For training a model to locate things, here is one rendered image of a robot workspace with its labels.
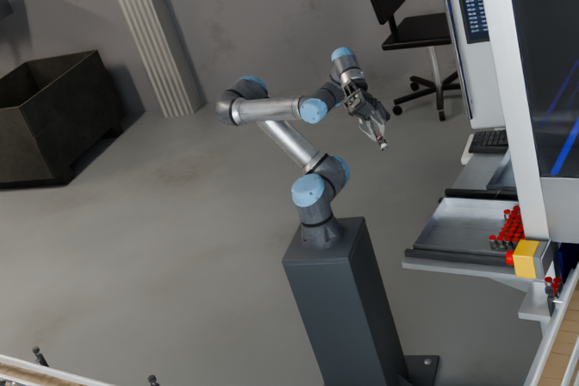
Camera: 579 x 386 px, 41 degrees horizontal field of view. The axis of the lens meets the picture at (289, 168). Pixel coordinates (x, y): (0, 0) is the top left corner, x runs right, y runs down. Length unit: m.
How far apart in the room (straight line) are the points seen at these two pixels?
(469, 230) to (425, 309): 1.19
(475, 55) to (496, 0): 1.24
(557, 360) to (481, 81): 1.46
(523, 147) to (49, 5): 5.54
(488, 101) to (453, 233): 0.83
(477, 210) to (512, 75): 0.75
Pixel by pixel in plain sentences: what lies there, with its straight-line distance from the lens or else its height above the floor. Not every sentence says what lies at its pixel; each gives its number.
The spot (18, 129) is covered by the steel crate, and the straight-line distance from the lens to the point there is 6.01.
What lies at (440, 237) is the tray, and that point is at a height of 0.88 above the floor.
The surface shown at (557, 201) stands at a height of 1.14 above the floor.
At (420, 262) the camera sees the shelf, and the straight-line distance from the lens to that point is 2.37.
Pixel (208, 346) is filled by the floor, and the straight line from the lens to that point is 3.82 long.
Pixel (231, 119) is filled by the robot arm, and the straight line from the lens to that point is 2.63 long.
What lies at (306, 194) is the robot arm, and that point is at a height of 1.01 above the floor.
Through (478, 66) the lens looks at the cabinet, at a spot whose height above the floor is 1.07.
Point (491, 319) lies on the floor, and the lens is 3.49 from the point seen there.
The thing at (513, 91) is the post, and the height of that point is 1.45.
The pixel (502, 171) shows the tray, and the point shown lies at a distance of 2.73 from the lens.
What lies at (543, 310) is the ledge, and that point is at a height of 0.88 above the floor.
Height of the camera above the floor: 2.25
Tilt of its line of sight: 26 degrees down
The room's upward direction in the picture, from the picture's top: 18 degrees counter-clockwise
